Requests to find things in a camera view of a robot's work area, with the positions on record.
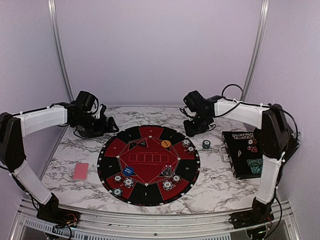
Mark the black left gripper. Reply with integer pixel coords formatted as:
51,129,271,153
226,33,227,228
73,112,119,138

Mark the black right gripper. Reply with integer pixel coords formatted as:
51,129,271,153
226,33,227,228
183,113,210,137

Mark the blue white chip stack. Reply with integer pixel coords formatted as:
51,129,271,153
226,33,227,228
202,140,211,150

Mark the orange big blind button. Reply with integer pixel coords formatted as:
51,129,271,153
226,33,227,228
161,140,172,148

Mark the blue small blind button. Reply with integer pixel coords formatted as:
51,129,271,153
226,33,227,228
123,166,136,177

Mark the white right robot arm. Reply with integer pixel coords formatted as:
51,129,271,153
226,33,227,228
183,90,293,224

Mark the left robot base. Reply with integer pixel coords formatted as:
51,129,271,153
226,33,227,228
36,204,80,228

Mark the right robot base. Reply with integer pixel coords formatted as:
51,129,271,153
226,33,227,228
228,209,275,239

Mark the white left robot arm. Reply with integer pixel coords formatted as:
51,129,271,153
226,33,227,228
0,91,119,223

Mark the black poker chip case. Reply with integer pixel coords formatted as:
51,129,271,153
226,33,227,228
222,107,301,180

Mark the red playing card deck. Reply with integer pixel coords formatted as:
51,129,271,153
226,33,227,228
72,163,89,181

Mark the clear round dealer button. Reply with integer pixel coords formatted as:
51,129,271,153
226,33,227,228
158,164,175,178

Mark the round red black poker mat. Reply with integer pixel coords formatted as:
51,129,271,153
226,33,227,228
97,125,201,207

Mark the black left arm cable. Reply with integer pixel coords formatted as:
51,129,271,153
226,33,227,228
15,102,71,118

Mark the left aluminium frame post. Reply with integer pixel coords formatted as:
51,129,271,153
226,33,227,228
47,0,77,110

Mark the aluminium frame post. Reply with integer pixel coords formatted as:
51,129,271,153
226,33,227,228
47,0,77,110
241,0,270,102

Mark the right aluminium frame post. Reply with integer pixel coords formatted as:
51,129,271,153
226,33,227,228
241,0,270,102

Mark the aluminium front rail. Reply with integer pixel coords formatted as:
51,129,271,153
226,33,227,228
9,198,302,240

